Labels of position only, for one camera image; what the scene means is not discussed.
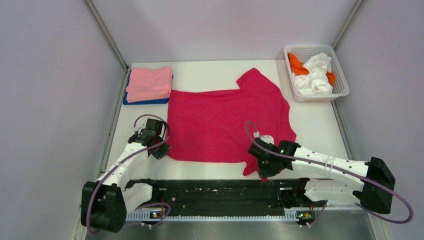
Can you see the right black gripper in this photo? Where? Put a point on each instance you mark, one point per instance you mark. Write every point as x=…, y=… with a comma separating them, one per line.
x=264, y=172

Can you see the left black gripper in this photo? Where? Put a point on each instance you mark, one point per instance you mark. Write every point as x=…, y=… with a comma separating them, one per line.
x=164, y=151

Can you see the magenta t shirt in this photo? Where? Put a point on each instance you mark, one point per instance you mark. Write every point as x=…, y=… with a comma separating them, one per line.
x=209, y=126

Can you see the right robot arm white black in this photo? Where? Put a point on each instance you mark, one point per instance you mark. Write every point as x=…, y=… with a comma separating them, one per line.
x=337, y=179

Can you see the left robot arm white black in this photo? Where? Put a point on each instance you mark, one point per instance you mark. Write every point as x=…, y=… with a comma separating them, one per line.
x=106, y=202

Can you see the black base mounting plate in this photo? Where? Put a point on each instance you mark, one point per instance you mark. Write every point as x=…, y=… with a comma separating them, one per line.
x=227, y=198

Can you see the folded blue t shirt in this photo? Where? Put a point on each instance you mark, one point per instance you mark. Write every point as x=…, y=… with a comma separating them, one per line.
x=142, y=102

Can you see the folded pink t shirt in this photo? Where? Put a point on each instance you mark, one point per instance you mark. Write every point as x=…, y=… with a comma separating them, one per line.
x=149, y=82

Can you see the white t shirt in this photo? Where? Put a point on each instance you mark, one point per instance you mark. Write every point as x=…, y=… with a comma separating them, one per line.
x=312, y=84

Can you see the orange t shirt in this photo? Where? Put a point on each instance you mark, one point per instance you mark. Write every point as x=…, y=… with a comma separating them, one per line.
x=318, y=63

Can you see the white plastic basket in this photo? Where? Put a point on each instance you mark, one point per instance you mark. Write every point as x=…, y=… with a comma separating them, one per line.
x=304, y=52

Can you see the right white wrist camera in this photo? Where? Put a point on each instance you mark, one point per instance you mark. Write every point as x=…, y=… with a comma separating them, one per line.
x=265, y=138

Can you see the grey cable duct rail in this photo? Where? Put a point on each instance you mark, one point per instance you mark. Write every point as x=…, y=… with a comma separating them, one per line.
x=146, y=216

